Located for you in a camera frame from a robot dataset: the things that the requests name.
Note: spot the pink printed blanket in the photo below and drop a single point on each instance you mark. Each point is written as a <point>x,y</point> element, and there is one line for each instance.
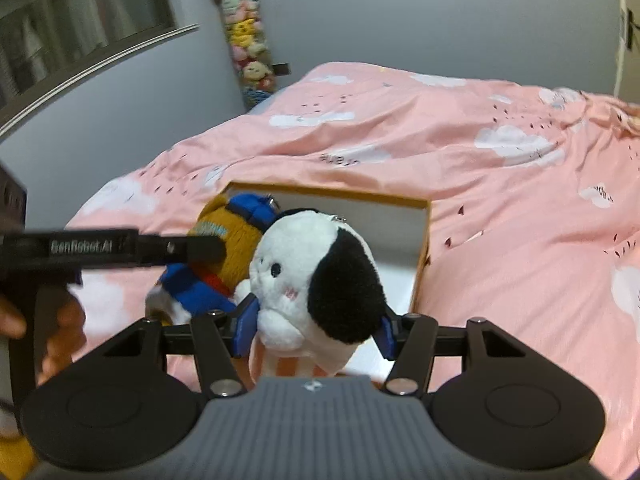
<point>500,210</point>

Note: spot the white plush dog black ears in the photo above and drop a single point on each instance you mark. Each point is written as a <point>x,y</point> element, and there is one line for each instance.
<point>285,260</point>

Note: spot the brown plush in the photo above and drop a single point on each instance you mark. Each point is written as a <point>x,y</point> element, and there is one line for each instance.
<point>240,262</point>

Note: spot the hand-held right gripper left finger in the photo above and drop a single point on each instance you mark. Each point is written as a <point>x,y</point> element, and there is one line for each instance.
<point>245,327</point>

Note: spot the small black wall fixture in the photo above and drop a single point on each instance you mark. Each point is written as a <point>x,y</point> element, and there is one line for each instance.
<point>281,68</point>

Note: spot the yellow cardboard box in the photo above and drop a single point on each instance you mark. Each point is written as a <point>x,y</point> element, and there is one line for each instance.
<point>400,230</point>

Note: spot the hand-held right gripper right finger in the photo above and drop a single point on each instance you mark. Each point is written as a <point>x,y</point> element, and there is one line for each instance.
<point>385,337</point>

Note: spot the person's left hand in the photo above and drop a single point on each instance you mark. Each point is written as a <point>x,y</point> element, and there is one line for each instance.
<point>67,330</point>

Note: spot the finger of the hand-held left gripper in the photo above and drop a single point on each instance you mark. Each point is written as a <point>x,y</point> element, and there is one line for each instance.
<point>180,249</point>

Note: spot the hanging plush toy column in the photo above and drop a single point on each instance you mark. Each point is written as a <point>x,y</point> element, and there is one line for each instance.
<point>245,30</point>

